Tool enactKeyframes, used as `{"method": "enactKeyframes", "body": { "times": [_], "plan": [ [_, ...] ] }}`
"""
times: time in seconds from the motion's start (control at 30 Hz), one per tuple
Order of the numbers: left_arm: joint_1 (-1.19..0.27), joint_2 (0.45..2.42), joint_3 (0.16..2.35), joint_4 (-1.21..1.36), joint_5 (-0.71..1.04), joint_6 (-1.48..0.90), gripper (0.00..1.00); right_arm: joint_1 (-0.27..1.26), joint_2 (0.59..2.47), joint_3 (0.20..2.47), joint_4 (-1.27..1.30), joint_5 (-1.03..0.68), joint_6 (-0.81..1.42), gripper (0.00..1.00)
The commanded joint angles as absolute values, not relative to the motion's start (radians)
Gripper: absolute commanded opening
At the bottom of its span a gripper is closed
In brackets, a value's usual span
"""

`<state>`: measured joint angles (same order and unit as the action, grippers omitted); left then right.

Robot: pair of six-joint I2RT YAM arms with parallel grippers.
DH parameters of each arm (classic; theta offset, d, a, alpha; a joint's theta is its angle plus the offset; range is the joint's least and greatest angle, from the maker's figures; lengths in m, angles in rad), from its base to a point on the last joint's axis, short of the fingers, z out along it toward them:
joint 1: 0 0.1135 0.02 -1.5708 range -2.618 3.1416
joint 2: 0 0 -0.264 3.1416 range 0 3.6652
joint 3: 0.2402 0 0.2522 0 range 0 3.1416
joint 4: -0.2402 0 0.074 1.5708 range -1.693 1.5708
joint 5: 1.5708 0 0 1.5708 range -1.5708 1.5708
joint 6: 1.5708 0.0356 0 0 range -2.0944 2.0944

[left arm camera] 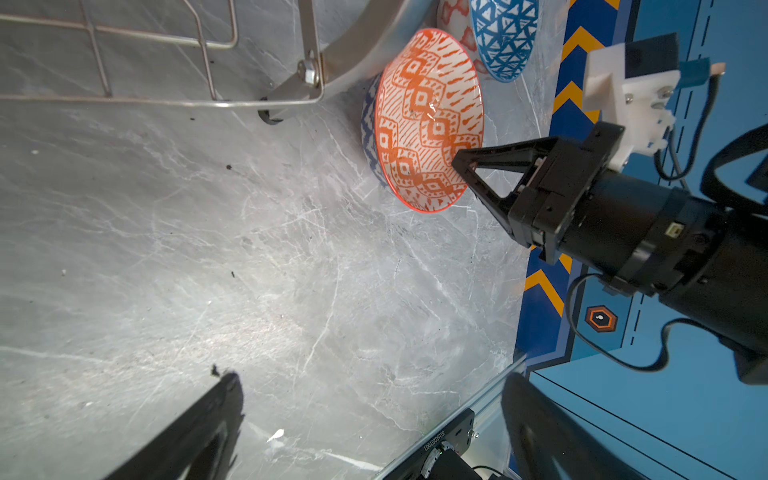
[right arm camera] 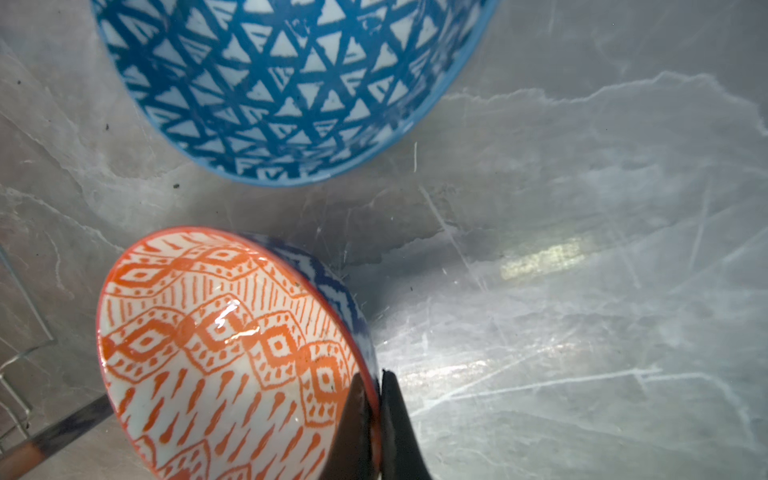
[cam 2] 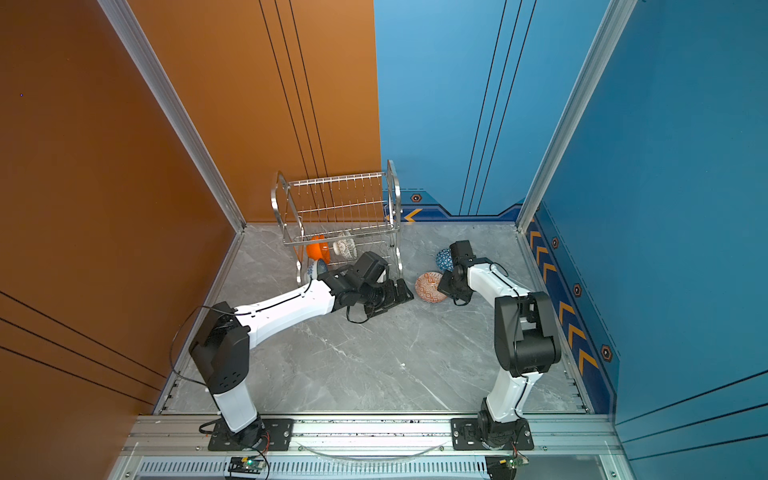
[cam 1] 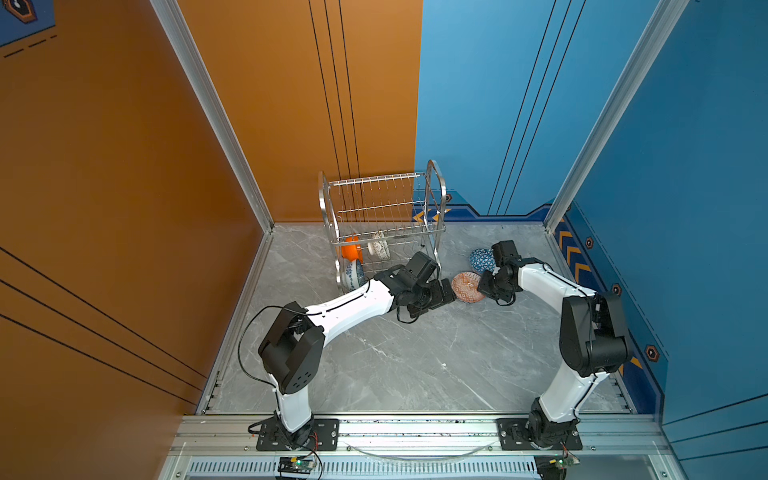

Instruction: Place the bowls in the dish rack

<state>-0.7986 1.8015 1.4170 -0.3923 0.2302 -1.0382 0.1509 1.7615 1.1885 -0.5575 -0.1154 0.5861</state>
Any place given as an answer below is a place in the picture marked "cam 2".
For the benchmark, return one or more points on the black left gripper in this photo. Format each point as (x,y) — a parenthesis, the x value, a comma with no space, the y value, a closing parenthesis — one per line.
(393,297)

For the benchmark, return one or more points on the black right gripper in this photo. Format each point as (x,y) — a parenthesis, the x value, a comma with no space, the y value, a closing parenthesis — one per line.
(444,288)

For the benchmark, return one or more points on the red patterned ceramic bowl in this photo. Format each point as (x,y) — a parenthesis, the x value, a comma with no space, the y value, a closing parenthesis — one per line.
(426,287)

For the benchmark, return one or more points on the white brown patterned bowl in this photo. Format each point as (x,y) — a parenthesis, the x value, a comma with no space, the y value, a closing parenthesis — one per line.
(345,248)

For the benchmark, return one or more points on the orange plastic bowl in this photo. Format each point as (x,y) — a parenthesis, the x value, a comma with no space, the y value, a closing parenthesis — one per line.
(319,249)

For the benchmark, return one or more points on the blue white floral bowl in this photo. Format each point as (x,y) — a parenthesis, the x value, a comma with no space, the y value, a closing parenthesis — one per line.
(316,269)

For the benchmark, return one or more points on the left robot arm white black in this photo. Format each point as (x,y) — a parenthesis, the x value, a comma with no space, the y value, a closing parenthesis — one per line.
(221,346)

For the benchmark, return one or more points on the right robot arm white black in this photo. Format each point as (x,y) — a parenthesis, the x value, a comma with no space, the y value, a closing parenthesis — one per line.
(526,345)

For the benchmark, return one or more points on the steel two-tier dish rack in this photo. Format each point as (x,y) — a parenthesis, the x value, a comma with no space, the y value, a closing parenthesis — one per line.
(365,206)

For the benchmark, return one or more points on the dark blue patterned bowl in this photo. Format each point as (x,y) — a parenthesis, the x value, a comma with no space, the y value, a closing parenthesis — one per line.
(444,261)

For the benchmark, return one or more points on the small right circuit board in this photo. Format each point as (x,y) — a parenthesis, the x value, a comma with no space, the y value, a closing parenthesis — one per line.
(513,463)

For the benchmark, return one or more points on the green circuit board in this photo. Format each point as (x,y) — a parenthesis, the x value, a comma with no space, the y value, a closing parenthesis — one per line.
(247,467)

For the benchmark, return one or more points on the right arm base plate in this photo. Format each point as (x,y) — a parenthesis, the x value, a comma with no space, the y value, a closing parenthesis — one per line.
(469,434)

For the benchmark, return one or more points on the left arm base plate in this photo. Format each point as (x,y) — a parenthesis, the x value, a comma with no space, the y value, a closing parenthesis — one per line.
(264,435)

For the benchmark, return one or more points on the aluminium front rail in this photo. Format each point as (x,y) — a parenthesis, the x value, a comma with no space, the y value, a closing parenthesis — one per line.
(376,446)

